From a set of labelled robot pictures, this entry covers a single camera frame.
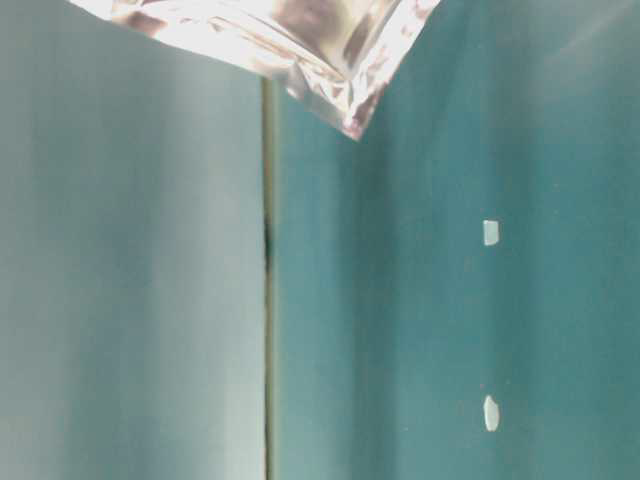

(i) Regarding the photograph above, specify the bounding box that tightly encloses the silver zip bag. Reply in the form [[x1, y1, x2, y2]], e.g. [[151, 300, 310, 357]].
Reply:
[[76, 0, 438, 140]]

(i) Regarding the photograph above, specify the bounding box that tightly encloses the upper white tape mark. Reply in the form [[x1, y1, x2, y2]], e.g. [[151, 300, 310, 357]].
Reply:
[[483, 220, 500, 246]]

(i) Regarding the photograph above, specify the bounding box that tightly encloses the white tape mark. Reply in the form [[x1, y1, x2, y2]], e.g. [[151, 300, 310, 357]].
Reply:
[[483, 220, 500, 246], [483, 395, 500, 432]]

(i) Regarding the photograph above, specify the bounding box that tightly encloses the lower white tape mark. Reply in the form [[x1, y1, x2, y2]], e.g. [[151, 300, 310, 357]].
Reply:
[[483, 395, 500, 432]]

